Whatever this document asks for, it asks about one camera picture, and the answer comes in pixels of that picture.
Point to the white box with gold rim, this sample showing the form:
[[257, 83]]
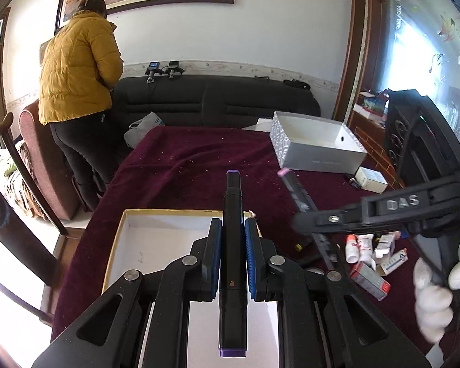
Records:
[[157, 237]]

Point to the white plastic bag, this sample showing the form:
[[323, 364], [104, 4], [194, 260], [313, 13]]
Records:
[[142, 128]]

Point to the dark wooden chair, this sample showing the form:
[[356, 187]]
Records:
[[11, 184]]

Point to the stack of boxes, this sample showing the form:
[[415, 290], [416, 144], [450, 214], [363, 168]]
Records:
[[373, 105]]

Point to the spare hand-held gripper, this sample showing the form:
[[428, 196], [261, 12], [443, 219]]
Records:
[[152, 69], [173, 69]]

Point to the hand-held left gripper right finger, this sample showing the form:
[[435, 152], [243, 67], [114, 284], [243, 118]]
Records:
[[250, 260]]

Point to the white bottle with red cap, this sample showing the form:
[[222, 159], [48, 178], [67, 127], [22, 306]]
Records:
[[351, 249]]

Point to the person's right hand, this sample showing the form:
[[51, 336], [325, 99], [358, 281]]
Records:
[[431, 306]]

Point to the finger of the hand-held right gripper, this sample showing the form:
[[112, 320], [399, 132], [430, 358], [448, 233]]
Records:
[[329, 218]]

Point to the black marker with purple caps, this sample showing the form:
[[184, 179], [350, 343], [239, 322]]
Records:
[[232, 234]]

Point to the window with decals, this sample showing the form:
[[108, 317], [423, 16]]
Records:
[[414, 46]]

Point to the small black packet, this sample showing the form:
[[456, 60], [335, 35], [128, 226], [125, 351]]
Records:
[[353, 181]]

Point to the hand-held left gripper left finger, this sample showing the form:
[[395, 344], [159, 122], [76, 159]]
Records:
[[216, 260]]

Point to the white paper sheet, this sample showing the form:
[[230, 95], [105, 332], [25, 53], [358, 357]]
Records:
[[258, 124]]

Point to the small white cardboard box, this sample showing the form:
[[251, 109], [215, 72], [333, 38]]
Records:
[[372, 179]]

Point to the dark red armchair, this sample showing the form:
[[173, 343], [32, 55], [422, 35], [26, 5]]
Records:
[[42, 153]]

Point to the black sofa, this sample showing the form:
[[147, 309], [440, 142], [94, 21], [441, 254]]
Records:
[[222, 99]]

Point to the black marker with yellow caps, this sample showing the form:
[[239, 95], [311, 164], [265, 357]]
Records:
[[299, 247]]

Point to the black marker with pink cap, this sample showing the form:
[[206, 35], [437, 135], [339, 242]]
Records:
[[297, 191]]

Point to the large grey cardboard box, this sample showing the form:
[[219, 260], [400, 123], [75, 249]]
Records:
[[314, 153]]

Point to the wooden radiator cabinet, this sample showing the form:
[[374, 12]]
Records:
[[368, 145]]

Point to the white bottle with red label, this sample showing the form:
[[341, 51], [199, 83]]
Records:
[[366, 247]]

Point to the silver box with red label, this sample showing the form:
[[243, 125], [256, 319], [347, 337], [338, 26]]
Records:
[[368, 281]]

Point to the blue and white medicine box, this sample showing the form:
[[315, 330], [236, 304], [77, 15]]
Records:
[[393, 262]]

